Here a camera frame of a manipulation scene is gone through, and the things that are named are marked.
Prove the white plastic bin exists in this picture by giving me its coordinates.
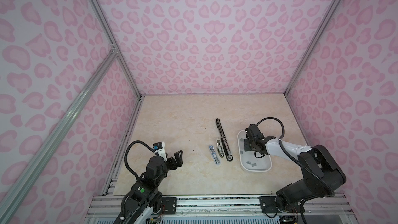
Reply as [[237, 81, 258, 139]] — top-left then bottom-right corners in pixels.
[[237, 130, 272, 173]]

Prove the black stapler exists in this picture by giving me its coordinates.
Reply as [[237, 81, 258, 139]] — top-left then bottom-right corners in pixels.
[[216, 118, 233, 162]]

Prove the blue mini stapler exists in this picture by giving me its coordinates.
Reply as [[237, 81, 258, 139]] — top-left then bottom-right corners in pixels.
[[209, 145, 220, 165]]

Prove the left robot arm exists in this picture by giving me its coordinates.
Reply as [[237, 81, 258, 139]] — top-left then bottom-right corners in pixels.
[[114, 150, 183, 224]]

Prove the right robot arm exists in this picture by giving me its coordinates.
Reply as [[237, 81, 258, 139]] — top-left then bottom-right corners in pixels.
[[243, 124, 347, 213]]

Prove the left mounting plate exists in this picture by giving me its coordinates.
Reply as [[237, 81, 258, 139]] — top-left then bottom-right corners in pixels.
[[153, 197, 177, 215]]

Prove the mounting plate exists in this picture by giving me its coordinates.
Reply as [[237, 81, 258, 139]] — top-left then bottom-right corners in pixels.
[[153, 197, 177, 215], [259, 196, 278, 215]]

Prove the right mounting plate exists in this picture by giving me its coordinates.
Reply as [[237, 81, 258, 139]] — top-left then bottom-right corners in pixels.
[[259, 196, 278, 215]]

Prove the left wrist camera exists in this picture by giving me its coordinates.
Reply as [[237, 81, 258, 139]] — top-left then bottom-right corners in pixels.
[[153, 142, 167, 162]]

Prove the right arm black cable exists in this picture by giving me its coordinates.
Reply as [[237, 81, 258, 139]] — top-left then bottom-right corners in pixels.
[[255, 117, 335, 224]]

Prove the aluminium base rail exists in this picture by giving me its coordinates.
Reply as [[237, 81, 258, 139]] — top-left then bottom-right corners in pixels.
[[84, 193, 358, 224]]

